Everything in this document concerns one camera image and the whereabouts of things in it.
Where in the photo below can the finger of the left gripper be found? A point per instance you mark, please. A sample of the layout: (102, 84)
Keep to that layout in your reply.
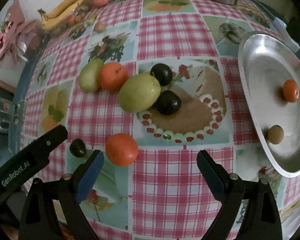
(42, 147)

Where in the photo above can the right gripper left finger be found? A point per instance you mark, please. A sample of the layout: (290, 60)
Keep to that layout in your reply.
(39, 219)

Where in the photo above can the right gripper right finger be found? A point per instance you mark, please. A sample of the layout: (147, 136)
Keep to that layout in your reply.
(261, 219)

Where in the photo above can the small dark plum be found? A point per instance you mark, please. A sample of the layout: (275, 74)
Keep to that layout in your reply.
(77, 148)

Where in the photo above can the orange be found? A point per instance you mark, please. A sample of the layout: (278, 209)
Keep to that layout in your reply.
(112, 77)
(290, 91)
(121, 149)

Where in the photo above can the brown kiwi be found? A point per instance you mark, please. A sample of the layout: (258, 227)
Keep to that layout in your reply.
(275, 134)

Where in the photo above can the small green mango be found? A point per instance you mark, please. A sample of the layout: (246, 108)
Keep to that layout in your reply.
(88, 77)

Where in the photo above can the large green mango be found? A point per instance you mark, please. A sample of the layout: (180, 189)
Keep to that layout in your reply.
(139, 93)

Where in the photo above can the pink flower bouquet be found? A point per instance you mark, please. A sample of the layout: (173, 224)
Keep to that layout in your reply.
(19, 38)

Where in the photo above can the lower banana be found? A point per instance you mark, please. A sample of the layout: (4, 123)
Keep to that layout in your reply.
(50, 24)

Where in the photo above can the banana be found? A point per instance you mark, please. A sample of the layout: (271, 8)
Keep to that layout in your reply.
(58, 10)
(50, 24)

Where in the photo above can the checkered fruit tablecloth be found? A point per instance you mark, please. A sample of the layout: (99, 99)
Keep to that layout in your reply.
(162, 195)

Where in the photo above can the glass fruit bowl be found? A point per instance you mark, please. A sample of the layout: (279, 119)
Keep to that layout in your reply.
(75, 17)

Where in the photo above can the small brown longan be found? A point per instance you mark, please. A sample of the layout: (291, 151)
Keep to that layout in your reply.
(99, 27)

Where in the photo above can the steel round tray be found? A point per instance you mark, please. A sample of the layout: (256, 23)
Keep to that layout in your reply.
(264, 64)

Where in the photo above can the upper banana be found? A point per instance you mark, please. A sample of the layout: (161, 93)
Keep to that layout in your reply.
(58, 10)

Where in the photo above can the black power adapter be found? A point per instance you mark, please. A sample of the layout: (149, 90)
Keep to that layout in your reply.
(293, 29)

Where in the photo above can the white power strip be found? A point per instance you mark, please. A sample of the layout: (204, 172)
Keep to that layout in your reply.
(282, 29)

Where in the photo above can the blue bed sheet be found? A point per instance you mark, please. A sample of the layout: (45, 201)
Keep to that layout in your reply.
(265, 13)

